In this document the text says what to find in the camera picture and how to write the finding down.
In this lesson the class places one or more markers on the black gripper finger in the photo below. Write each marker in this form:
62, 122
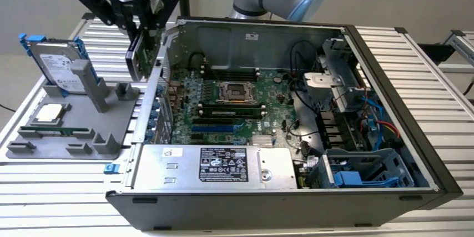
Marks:
92, 4
169, 6

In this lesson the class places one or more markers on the graphics card with black cooler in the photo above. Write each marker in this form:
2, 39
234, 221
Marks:
146, 56

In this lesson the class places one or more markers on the hard disk in blue carrier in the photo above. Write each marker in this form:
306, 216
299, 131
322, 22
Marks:
55, 65

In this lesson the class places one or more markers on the black RAM slot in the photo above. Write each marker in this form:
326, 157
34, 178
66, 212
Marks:
230, 104
233, 69
199, 113
230, 107
233, 75
233, 72
230, 117

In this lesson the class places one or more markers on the CPU socket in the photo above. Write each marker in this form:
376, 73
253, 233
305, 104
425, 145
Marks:
237, 91

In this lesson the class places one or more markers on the silver coin battery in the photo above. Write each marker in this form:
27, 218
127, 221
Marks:
278, 78

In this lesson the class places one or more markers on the silver CPU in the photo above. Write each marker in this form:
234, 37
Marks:
50, 113

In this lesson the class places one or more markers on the grey parts rack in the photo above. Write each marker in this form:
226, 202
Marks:
74, 117

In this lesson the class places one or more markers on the black labelled RAM stick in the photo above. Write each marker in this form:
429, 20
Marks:
226, 112

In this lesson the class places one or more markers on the green motherboard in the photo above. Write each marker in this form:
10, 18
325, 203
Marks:
270, 95

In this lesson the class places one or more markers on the long black expansion slot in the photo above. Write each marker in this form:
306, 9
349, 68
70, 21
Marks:
213, 121

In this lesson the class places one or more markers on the blue expansion slot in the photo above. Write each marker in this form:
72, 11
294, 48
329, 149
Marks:
214, 128

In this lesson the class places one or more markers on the green RAM stick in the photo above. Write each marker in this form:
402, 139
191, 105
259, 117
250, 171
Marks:
55, 131

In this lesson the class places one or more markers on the short black expansion slot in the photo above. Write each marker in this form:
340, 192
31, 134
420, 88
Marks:
197, 137

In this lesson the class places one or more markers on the metal drive cage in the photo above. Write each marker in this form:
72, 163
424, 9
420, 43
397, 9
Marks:
333, 81

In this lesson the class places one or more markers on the small silver heatsink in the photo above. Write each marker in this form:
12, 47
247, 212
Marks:
263, 140

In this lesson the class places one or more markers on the silver power supply unit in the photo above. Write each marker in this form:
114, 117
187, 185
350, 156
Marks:
185, 170

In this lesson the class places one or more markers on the grey plastic disk bay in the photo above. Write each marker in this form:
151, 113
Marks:
356, 156

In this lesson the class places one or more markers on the black open PC case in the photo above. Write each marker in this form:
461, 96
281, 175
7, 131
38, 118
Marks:
259, 212

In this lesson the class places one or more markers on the blue plastic bay block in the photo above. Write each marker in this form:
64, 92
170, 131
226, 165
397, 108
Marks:
348, 178

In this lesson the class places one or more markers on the neighbouring metal slat table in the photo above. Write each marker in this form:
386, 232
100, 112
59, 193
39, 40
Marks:
462, 42

